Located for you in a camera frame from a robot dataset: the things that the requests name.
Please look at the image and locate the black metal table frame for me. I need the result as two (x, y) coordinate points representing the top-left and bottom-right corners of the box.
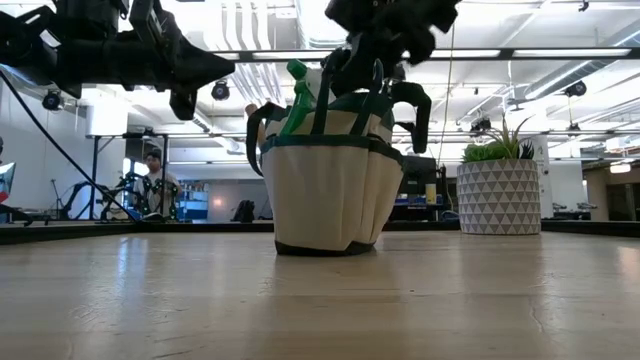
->
(0, 219), (640, 246)

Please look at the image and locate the person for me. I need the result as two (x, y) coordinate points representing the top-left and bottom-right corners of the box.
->
(132, 149), (184, 221)

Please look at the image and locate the potted plant triangle-pattern pot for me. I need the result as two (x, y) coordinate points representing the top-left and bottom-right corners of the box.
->
(455, 113), (543, 237)

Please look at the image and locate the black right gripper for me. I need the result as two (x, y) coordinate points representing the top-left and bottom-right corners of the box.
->
(324, 0), (462, 99)

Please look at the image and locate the cream green-trimmed gardening bag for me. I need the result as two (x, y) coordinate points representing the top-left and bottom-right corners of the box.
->
(244, 58), (434, 258)

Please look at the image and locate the silver ventilation duct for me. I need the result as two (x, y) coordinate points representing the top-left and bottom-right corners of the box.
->
(294, 0), (331, 66)

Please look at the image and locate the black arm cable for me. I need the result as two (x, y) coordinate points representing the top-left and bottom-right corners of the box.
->
(0, 69), (142, 222)

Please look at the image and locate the black backpack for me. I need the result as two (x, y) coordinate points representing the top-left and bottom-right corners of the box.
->
(231, 198), (257, 224)

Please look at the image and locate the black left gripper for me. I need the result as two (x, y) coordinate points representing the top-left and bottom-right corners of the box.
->
(79, 0), (236, 122)

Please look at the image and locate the thin hanging cable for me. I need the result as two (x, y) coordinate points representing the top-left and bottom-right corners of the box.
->
(437, 24), (457, 166)

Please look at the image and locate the dark background monitor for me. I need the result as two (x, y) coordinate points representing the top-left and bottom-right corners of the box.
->
(399, 154), (444, 207)

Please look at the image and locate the computer monitor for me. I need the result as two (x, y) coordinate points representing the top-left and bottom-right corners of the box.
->
(0, 161), (17, 201)

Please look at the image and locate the blue cabinet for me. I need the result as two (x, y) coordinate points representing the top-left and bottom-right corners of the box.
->
(175, 180), (210, 222)

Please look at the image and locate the black overhead frame bar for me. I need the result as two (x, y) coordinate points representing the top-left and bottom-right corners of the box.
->
(214, 47), (640, 65)

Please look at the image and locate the black metal stand frame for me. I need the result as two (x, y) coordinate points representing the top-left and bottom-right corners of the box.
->
(88, 130), (170, 221)

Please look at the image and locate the green spray bottle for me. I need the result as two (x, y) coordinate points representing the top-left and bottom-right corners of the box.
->
(278, 58), (337, 137)

